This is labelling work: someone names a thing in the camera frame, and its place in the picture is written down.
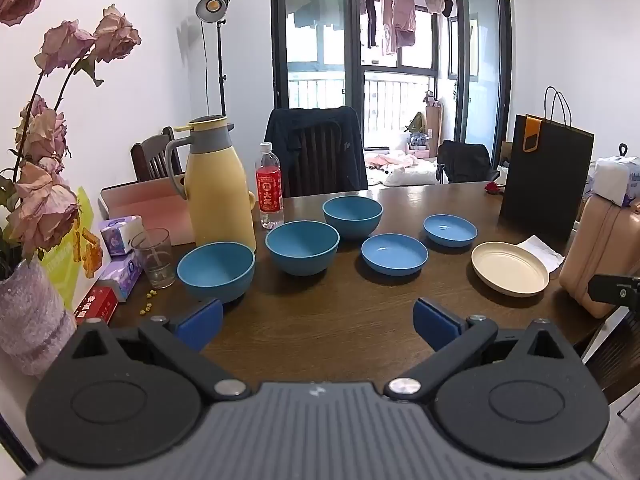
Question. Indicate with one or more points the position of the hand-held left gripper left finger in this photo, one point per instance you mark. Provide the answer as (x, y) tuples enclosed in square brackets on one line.
[(200, 322)]

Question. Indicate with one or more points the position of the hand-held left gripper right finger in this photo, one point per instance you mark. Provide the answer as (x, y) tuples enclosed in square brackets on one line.
[(435, 322)]

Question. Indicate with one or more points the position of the blue bowl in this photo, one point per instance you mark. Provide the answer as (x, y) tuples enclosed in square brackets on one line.
[(215, 270), (352, 220), (301, 250)]

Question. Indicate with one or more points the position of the blue plate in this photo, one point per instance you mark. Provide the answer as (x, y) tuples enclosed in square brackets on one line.
[(450, 230), (394, 255)]

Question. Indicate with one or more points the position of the cream plate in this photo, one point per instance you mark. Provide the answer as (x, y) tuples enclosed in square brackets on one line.
[(510, 266)]

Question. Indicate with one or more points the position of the scattered yellow beads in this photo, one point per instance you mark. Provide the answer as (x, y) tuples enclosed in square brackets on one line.
[(147, 305)]

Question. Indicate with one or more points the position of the clear glass cup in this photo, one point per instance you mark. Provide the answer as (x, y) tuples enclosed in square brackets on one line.
[(155, 265)]

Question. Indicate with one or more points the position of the purple tissue pack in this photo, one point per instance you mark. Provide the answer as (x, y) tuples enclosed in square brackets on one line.
[(117, 235), (120, 275)]

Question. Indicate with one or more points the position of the red box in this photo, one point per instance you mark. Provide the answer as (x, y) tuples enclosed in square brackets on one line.
[(97, 302)]

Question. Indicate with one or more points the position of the yellow thermos jug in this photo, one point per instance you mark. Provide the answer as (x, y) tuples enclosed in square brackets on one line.
[(220, 200)]

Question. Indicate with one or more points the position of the white napkin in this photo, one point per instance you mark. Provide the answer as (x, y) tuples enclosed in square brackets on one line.
[(542, 255)]

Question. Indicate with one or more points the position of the pink box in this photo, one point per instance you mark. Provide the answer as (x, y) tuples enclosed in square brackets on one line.
[(145, 205)]

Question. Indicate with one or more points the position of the red rose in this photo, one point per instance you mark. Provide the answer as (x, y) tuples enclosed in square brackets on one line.
[(492, 187)]

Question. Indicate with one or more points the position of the white cushion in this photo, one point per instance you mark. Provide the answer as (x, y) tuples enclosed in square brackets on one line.
[(410, 175)]

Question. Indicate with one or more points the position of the red label water bottle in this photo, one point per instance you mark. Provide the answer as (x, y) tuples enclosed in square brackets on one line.
[(269, 185)]

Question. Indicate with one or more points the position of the black folding chair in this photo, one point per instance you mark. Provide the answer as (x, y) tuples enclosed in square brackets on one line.
[(465, 160)]

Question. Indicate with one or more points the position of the pink cloth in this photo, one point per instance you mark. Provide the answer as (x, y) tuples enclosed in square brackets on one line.
[(390, 160)]

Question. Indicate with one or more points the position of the pink vase wrap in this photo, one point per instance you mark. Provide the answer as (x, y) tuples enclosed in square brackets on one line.
[(30, 320)]

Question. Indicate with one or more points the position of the black paper bag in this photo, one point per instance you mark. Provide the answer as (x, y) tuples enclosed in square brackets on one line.
[(540, 185)]

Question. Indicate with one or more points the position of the dark wooden chair with jacket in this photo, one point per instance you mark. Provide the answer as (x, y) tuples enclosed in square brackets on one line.
[(350, 160)]

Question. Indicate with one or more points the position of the pink suitcase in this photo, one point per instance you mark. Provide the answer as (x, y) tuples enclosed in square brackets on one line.
[(600, 240)]

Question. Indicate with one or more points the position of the dried rose bouquet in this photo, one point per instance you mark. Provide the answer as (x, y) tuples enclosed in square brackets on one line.
[(45, 205)]

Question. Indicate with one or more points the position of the white tissue package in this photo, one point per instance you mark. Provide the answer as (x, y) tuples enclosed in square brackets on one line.
[(615, 175)]

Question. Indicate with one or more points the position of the row of hanging clothes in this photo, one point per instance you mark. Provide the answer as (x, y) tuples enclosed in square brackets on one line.
[(404, 10)]

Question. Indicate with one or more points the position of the studio light on stand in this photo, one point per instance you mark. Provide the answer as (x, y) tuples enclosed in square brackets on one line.
[(212, 5)]

